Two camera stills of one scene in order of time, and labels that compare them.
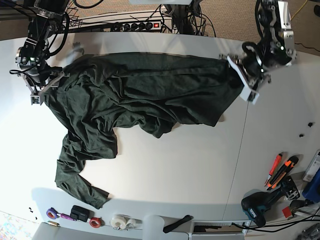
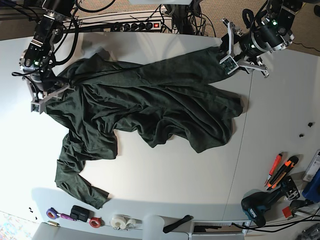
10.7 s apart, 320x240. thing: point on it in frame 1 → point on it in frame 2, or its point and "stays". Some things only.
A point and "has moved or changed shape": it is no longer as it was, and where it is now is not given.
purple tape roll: x=52 y=213 stays
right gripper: x=249 y=68 → x=242 y=49
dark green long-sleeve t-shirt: x=94 y=94 has moved or changed shape
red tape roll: x=95 y=222 stays
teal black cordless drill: x=255 y=203 stays
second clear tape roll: x=134 y=223 stays
